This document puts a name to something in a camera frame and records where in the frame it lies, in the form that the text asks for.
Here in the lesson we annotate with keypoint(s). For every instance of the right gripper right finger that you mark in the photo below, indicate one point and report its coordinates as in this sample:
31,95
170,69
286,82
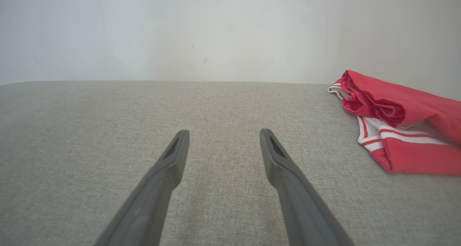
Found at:
299,202

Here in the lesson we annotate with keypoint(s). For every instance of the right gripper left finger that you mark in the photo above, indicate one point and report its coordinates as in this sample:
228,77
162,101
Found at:
151,202

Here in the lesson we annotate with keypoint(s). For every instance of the red jersey with number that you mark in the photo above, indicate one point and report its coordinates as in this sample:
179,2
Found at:
414,105

